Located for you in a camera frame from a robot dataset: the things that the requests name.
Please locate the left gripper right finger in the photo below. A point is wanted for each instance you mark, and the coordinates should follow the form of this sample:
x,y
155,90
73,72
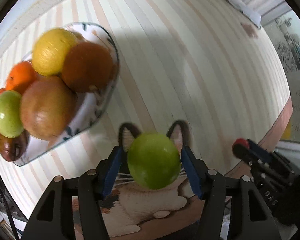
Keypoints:
x,y
208,185

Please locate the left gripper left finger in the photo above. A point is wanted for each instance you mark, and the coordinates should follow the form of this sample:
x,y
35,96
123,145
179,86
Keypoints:
x,y
93,186

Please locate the green apple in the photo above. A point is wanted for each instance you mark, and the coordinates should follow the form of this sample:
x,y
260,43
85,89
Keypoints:
x,y
10,122
153,161

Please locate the oval patterned fruit plate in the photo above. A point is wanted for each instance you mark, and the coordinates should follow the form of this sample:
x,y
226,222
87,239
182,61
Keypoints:
x,y
89,107

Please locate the dark red apple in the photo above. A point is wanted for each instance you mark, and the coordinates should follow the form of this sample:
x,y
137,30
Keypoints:
x,y
11,149

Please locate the brown pear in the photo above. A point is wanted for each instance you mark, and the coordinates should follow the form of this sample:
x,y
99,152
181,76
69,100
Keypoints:
x,y
47,107

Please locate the green apple in plate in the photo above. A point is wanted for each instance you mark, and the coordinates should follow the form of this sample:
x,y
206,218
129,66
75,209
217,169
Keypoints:
x,y
10,122

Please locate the dark orange right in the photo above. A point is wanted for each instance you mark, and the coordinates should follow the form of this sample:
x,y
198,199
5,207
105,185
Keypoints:
x,y
87,67

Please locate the striped cat table mat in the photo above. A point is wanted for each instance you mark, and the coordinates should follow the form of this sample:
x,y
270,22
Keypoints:
x,y
179,60

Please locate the orange tangerine middle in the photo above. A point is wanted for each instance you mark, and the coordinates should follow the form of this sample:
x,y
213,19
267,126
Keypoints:
x,y
21,76

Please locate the yellow lemon right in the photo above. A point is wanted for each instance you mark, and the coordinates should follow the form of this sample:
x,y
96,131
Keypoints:
x,y
50,50

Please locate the small brown card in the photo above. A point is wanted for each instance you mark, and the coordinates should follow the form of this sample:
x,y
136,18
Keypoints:
x,y
250,30

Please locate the white folded cloth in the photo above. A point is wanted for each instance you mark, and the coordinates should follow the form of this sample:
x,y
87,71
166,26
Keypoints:
x,y
252,15

